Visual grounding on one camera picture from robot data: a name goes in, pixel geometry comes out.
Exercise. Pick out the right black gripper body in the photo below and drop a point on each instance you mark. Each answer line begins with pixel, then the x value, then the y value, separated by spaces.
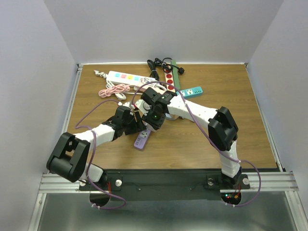
pixel 155 118

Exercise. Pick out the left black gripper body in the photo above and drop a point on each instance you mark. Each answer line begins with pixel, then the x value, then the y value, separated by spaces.
pixel 131 126

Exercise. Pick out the purple power strip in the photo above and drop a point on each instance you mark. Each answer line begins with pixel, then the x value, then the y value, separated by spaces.
pixel 142 139

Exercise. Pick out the light blue round socket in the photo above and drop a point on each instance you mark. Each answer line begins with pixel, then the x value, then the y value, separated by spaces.
pixel 170 117

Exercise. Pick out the white cube adapter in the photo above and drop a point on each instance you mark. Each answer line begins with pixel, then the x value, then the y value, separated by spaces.
pixel 150 126

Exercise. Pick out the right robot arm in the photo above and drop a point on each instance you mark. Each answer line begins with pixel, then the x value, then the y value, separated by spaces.
pixel 218 125

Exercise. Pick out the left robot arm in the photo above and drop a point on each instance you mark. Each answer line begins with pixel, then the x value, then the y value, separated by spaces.
pixel 69 157

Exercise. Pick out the pink power strip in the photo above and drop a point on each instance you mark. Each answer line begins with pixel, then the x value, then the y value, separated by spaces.
pixel 156 86

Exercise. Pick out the teal power strip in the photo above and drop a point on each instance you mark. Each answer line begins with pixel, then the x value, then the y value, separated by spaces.
pixel 192 92

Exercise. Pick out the white multicolour power strip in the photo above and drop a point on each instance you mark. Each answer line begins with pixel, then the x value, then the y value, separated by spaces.
pixel 124 78

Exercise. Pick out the cream red-outlet power strip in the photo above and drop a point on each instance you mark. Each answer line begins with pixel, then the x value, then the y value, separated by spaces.
pixel 168 72

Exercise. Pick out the green power strip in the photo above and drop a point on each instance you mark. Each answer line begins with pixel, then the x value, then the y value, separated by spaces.
pixel 175 74

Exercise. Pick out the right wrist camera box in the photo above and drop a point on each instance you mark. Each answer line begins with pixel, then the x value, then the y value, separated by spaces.
pixel 142 106

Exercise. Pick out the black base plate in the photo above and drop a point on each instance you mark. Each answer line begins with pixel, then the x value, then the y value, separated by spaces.
pixel 169 184

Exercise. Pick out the right aluminium frame rail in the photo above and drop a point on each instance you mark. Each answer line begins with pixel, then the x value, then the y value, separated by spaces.
pixel 273 182

